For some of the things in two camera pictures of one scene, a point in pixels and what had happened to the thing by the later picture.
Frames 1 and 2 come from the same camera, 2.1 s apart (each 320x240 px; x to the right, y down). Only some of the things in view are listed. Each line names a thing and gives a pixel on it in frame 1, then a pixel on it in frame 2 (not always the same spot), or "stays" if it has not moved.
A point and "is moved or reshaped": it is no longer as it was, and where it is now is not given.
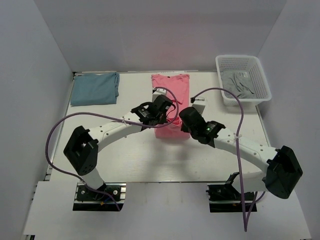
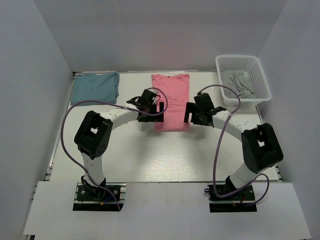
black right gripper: x=184 y=128 → x=191 y=108
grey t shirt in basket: x=238 y=82 stays
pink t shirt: x=177 y=88 is moved or reshaped
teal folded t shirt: x=95 y=89 stays
